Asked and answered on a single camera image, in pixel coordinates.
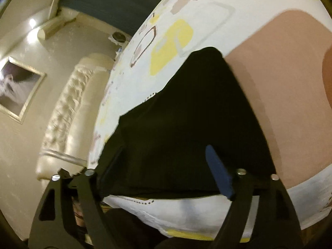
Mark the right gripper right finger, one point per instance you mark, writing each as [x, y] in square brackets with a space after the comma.
[261, 214]

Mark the black pants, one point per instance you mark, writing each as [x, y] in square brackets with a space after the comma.
[158, 147]

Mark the cream tufted headboard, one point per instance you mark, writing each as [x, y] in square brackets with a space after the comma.
[69, 133]

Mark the patterned white bed sheet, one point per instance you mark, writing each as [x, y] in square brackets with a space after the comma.
[280, 54]

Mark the framed wall picture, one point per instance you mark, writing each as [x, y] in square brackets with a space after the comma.
[19, 83]

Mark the white wall air conditioner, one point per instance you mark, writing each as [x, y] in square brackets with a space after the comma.
[52, 26]

